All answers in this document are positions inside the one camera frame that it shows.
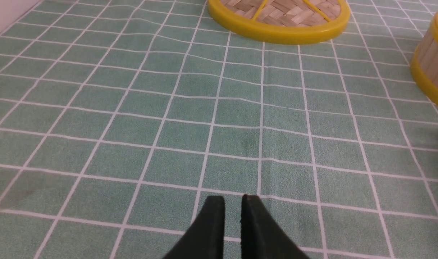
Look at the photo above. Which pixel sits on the yellow bamboo steamer basket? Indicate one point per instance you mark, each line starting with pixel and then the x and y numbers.
pixel 424 64

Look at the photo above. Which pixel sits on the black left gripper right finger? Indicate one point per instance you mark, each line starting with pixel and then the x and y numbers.
pixel 261 236

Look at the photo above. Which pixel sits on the green checkered tablecloth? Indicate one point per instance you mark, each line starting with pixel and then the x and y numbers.
pixel 119 117

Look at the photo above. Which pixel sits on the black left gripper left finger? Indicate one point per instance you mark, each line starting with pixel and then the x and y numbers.
pixel 204 239

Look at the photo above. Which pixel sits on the yellow bamboo steamer lid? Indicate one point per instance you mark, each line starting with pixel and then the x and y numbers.
pixel 287 22

